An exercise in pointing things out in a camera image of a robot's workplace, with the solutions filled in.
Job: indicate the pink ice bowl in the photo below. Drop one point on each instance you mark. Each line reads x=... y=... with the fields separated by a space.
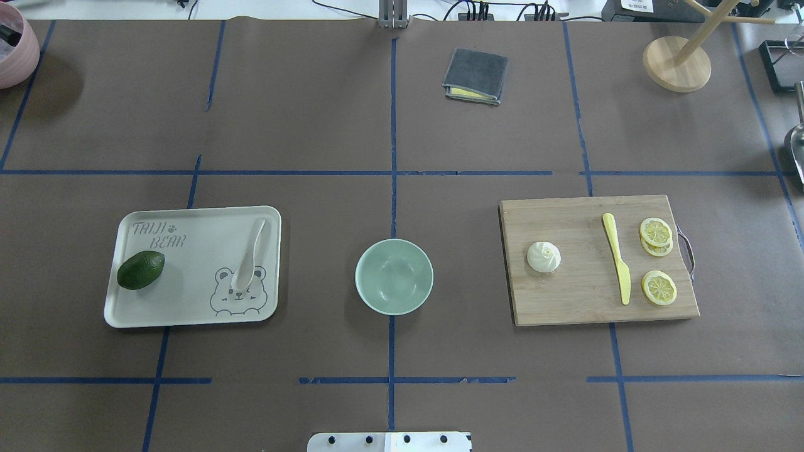
x=20 y=49

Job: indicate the lower lemon slice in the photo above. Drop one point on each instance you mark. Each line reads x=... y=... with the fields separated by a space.
x=659 y=288

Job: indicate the wooden mug tree stand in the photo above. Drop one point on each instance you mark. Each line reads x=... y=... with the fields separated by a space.
x=679 y=64

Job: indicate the aluminium frame post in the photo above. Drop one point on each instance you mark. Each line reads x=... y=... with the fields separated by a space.
x=393 y=14

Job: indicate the black tray frame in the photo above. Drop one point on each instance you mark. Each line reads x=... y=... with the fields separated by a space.
x=783 y=66

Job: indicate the wooden cutting board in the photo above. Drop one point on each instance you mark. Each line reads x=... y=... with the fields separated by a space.
x=584 y=289

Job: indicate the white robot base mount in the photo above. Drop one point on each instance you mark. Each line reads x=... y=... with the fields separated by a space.
x=392 y=441

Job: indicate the hidden lemon slice underneath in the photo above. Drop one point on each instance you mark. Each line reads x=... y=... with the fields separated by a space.
x=657 y=251

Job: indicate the yellow plastic knife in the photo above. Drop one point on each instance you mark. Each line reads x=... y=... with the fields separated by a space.
x=622 y=270

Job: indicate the mint green bowl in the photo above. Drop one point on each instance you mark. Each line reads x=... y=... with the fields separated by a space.
x=394 y=277

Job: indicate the lemon slice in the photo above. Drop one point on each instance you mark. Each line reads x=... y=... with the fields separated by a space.
x=659 y=288
x=655 y=232

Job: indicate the upper lemon slice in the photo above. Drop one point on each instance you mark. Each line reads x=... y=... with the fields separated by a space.
x=655 y=232

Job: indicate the white plastic spoon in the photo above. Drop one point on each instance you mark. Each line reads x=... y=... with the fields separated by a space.
x=243 y=276

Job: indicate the white bear print tray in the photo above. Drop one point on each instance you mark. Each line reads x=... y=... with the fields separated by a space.
x=203 y=248

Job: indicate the yellow sponge under cloth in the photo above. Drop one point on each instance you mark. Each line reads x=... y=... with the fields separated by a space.
x=468 y=95

